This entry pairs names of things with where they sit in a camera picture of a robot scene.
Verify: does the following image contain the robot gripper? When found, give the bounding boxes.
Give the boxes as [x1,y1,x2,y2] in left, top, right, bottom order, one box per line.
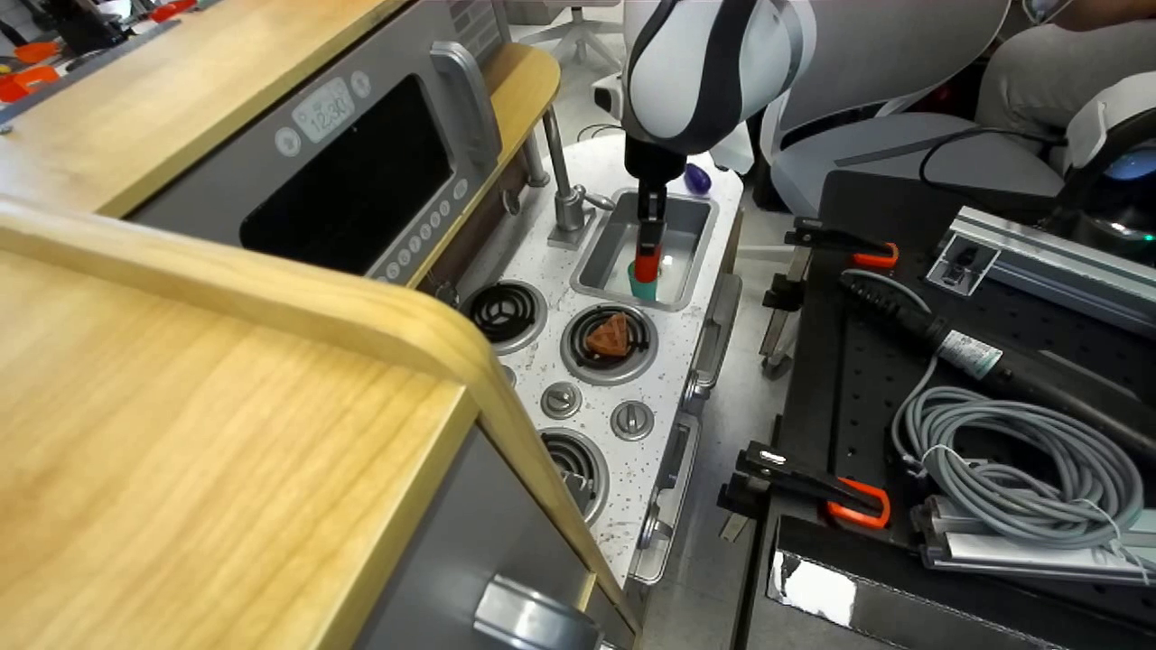
[627,134,694,265]

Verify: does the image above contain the grey toy sink basin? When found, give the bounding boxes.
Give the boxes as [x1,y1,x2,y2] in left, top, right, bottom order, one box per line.
[567,189,724,313]

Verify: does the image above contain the grey toy kitchen faucet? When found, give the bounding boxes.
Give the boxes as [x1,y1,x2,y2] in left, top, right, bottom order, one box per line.
[535,105,603,249]

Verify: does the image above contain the brown toy food piece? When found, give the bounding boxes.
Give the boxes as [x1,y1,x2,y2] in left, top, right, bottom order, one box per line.
[582,307,638,367]

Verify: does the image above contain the black toy stove burner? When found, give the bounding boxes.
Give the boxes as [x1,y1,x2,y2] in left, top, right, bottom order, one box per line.
[538,425,615,526]
[559,301,662,389]
[464,279,554,358]

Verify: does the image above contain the small wooden shelf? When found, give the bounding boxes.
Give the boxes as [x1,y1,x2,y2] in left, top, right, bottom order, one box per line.
[480,45,567,165]

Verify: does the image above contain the white speckled toy kitchen counter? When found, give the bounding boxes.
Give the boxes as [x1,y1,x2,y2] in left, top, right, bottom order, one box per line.
[447,129,753,591]

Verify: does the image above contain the black orange bar clamp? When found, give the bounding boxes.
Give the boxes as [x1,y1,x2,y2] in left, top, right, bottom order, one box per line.
[715,442,896,539]
[786,216,905,276]

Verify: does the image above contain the white office chair base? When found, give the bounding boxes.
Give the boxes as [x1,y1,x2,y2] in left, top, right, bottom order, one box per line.
[517,0,628,76]

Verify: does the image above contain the black perforated breadboard table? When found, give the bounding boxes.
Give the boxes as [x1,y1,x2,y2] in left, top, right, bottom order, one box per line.
[736,165,1156,650]

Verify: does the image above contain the grey toy microwave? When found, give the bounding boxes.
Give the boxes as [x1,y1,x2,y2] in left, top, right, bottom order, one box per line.
[123,0,517,293]

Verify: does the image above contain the wooden bar counter top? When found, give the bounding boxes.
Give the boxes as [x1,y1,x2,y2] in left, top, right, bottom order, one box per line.
[0,0,420,222]

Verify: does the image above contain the wooden toy kitchen cabinet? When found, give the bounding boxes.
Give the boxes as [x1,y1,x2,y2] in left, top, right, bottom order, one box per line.
[0,195,642,650]

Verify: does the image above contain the orange toy item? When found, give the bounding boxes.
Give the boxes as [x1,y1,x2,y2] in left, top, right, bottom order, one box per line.
[0,34,66,105]

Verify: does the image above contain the small black bracket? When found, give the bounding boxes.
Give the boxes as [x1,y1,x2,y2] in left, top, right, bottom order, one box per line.
[759,270,812,379]

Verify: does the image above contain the grey microwave door handle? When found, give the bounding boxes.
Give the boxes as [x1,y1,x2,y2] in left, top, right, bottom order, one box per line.
[426,41,505,181]

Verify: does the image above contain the black cylindrical tool handle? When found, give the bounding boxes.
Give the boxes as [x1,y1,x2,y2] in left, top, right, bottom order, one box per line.
[840,265,1156,463]

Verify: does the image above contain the coiled grey cable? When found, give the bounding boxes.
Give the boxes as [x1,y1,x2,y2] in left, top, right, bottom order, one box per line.
[888,355,1148,551]

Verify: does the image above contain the long aluminium profile rail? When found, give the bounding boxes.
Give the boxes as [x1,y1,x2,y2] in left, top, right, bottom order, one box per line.
[925,203,1156,341]

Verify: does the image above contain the metal cabinet handle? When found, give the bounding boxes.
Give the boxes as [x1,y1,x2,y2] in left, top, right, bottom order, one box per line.
[470,575,609,650]

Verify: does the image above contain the short aluminium profile rail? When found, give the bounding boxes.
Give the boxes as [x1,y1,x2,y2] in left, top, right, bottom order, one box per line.
[915,500,1156,589]

